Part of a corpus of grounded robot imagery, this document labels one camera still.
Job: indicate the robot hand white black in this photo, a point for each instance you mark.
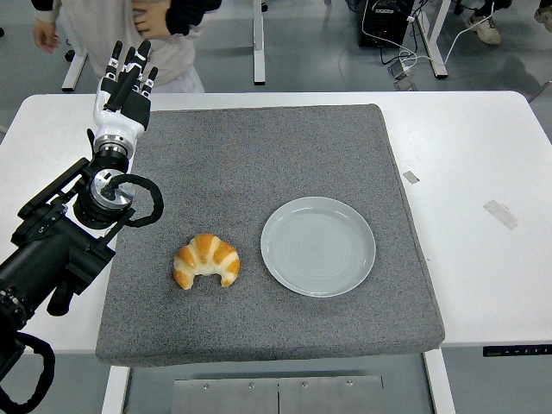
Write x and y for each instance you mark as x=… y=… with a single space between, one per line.
x=117 y=123

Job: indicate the croissant bread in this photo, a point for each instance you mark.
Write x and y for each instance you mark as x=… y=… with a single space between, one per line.
x=202 y=254

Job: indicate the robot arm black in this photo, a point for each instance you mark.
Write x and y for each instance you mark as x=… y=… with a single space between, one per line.
x=43 y=259

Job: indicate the grey round plate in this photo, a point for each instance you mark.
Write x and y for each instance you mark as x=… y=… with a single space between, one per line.
x=319 y=250

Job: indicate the grey metal plate with screws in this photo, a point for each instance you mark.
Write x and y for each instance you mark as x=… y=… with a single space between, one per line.
x=276 y=397

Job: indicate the white desk leg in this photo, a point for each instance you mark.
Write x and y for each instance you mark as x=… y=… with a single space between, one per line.
x=74 y=73
x=259 y=47
x=433 y=47

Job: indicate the black caster wheel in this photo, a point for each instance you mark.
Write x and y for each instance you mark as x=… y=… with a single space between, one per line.
x=69 y=55

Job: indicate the person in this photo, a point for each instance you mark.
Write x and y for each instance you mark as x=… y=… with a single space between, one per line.
x=108 y=21

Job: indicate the grey fabric mat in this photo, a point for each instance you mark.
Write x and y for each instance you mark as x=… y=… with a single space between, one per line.
x=259 y=164

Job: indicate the white table leg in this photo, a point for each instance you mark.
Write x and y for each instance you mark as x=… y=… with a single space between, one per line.
x=439 y=384
x=115 y=392

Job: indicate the black electronics box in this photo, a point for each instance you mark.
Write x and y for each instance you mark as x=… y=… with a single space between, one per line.
x=384 y=23

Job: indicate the grey floor pedal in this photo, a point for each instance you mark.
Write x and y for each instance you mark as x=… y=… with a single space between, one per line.
x=399 y=70
x=406 y=85

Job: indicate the small clear tape piece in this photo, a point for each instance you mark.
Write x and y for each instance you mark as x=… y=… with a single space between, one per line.
x=411 y=177

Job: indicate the person's beige shoe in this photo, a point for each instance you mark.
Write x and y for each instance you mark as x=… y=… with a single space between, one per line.
x=485 y=28
x=544 y=16

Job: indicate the long clear tape piece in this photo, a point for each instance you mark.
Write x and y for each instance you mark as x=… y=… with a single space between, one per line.
x=500 y=214

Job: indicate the grey desk foot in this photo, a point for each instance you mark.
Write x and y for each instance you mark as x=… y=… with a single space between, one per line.
x=542 y=91

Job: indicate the black table control panel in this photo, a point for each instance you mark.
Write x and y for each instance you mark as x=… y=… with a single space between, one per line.
x=517 y=351

